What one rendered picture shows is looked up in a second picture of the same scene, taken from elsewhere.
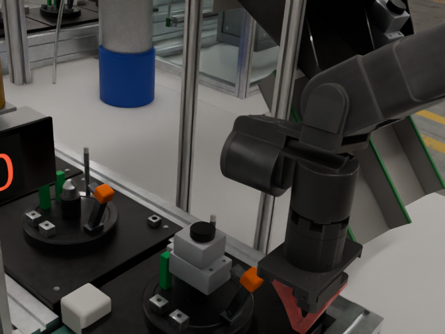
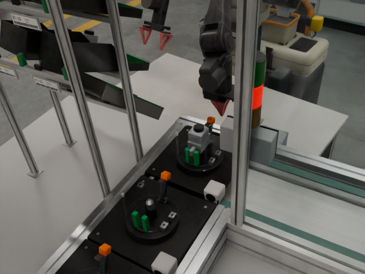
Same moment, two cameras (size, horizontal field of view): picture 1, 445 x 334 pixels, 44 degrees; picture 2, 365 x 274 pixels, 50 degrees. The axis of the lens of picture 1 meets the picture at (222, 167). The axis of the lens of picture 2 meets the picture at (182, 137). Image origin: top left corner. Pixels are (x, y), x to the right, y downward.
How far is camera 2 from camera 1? 1.11 m
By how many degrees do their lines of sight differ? 75
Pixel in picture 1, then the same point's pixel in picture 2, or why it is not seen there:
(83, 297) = (214, 187)
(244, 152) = (219, 75)
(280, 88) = (126, 83)
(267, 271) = not seen: hidden behind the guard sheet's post
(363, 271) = (121, 137)
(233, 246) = (148, 157)
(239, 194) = (52, 190)
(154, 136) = not seen: outside the picture
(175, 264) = (202, 147)
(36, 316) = (221, 211)
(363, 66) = (224, 24)
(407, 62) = (227, 14)
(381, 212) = not seen: hidden behind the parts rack
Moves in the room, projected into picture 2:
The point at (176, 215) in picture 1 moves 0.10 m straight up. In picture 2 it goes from (125, 183) to (119, 158)
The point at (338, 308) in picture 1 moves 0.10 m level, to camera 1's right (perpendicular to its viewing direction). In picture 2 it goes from (178, 125) to (175, 109)
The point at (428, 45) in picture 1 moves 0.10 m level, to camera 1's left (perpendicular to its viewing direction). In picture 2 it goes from (225, 7) to (233, 23)
